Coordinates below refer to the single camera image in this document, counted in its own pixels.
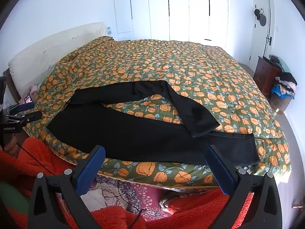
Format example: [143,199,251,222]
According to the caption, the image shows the brown laundry basket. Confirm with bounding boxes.
[270,93,293,115]

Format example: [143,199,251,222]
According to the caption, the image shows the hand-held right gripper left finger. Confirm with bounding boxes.
[29,145,106,229]

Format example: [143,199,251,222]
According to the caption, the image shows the pink cloth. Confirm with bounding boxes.
[20,84,39,104]

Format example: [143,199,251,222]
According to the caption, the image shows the dark red wooden nightstand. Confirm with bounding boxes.
[253,56,283,97]

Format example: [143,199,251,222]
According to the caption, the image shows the orange floral green quilt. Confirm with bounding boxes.
[24,36,292,188]

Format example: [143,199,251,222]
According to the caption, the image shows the black round wall item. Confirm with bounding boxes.
[254,8,267,27]

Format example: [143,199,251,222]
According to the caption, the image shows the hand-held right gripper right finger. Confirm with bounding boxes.
[205,145,283,229]

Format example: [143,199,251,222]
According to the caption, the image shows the white cloth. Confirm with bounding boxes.
[80,188,108,211]

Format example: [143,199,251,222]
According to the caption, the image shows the white door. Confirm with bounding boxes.
[249,0,275,65]

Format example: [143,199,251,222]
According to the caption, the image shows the brown wooden bed frame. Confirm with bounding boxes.
[3,68,22,103]

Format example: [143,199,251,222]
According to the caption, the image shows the white wardrobe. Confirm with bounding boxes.
[112,0,230,49]

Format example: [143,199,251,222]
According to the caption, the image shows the green cloth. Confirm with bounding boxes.
[0,181,29,217]

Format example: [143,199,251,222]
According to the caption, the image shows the pink patterned rug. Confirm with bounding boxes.
[91,174,216,223]

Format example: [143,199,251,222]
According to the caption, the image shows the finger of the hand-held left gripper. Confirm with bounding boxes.
[6,111,43,125]
[5,102,35,114]

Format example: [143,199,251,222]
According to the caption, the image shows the cream padded headboard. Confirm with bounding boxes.
[8,22,113,93]

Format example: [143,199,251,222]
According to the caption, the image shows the dark cloth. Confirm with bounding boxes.
[269,54,283,65]

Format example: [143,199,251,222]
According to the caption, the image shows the pile of mixed clothes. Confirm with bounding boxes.
[270,72,298,99]

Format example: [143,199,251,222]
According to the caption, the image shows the thin black cable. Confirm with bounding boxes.
[16,143,56,176]
[100,181,148,229]

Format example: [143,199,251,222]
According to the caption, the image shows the black pants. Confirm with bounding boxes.
[46,80,261,165]

